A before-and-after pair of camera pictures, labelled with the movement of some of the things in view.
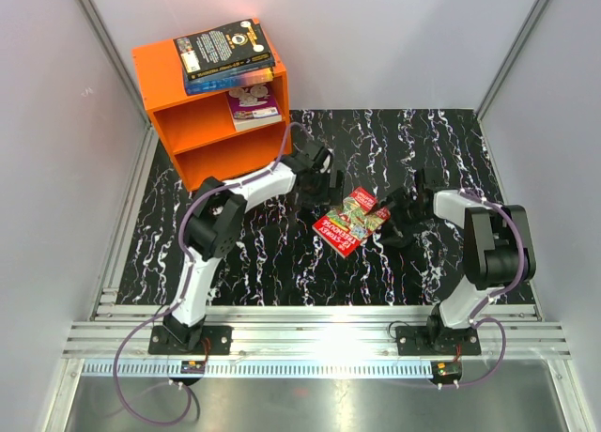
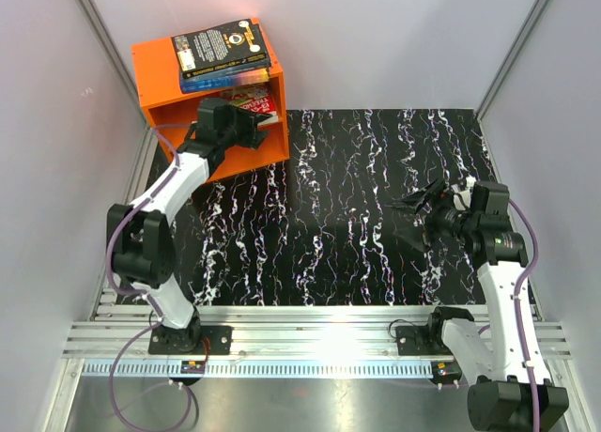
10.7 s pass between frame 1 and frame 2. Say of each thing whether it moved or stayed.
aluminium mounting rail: stayed
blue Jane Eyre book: stayed
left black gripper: moved
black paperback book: stayed
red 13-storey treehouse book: moved
